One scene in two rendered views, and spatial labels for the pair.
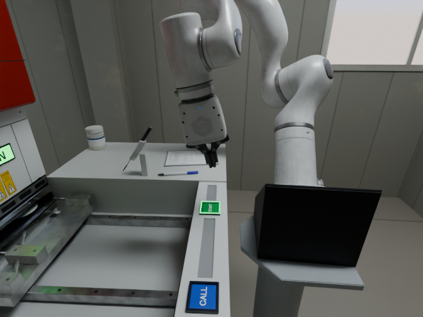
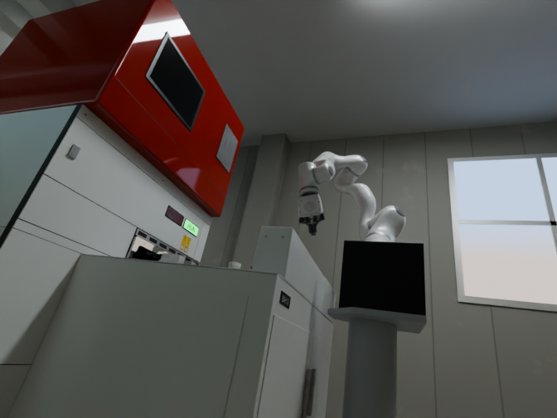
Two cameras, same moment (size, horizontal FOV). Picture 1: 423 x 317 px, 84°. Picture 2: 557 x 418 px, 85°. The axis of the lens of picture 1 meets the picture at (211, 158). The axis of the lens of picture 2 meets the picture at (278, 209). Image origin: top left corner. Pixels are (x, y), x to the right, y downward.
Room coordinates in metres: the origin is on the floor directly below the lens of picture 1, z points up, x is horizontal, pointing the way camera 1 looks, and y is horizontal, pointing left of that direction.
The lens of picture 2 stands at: (-0.59, -0.23, 0.67)
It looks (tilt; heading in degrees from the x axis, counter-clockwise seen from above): 24 degrees up; 19
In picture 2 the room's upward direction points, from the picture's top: 11 degrees clockwise
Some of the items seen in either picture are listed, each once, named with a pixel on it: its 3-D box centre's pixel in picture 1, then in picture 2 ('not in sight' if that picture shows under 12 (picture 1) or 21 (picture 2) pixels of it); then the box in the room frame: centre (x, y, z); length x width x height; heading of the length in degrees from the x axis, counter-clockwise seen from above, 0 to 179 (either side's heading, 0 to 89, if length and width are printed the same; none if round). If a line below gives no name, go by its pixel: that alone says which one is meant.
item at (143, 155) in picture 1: (139, 156); not in sight; (0.73, 0.25, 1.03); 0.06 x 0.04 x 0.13; 87
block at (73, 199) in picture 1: (80, 199); not in sight; (0.68, 0.46, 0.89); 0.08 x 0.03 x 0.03; 87
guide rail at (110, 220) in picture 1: (123, 220); not in sight; (0.64, 0.30, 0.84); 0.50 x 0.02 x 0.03; 87
